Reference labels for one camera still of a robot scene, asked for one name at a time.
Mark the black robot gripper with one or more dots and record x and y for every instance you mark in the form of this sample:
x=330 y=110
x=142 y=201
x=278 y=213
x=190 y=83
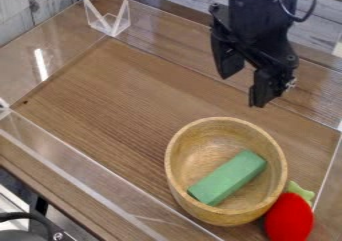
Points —
x=249 y=33

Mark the green rectangular block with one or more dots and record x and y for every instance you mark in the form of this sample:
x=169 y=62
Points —
x=227 y=178

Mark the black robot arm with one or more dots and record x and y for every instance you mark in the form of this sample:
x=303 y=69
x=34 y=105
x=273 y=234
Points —
x=249 y=35

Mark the brown wooden bowl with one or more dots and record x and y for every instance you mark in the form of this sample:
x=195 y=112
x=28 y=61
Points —
x=202 y=146

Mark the red plush strawberry toy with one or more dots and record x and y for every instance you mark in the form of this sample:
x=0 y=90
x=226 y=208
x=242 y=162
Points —
x=289 y=220

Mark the clear acrylic corner bracket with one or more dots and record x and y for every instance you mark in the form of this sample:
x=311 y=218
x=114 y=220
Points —
x=108 y=24

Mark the clear acrylic tray wall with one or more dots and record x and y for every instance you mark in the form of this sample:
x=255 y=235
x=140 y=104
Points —
x=112 y=207

